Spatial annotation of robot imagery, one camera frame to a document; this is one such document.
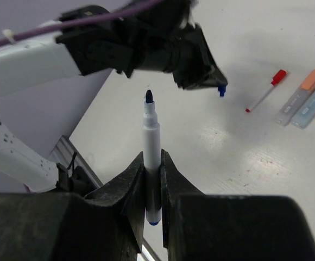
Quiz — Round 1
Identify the thin white pen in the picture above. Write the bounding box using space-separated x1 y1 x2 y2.
142 90 162 226

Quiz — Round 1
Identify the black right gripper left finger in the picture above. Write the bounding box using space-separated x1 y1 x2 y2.
0 151 145 261

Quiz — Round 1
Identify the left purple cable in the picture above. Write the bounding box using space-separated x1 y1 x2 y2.
0 0 163 51

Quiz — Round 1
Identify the orange marker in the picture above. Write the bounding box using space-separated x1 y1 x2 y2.
275 69 315 126

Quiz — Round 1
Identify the thin red-tipped pen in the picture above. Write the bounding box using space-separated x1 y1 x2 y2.
245 70 288 113

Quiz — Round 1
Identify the blue pen cap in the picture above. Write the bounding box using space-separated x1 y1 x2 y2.
218 85 226 97

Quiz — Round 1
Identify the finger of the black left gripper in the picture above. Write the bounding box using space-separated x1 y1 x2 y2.
190 24 228 90

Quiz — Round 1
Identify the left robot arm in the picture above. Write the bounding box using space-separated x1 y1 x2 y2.
0 1 228 192

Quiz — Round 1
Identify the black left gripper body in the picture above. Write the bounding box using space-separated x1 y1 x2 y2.
163 22 209 87

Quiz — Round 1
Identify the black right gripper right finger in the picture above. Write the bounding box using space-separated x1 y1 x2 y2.
160 151 315 260

